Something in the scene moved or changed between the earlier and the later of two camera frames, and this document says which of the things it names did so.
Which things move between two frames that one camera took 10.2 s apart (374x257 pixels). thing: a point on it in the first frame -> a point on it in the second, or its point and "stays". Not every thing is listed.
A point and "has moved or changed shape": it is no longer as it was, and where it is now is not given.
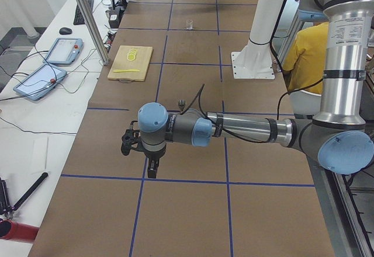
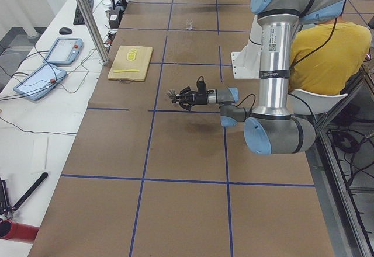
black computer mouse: x=65 y=31 stays
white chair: x=304 y=103 stays
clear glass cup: x=189 y=24 stays
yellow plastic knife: x=126 y=70 stays
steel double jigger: x=182 y=103 has moved or changed shape
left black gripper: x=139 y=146 -> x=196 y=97
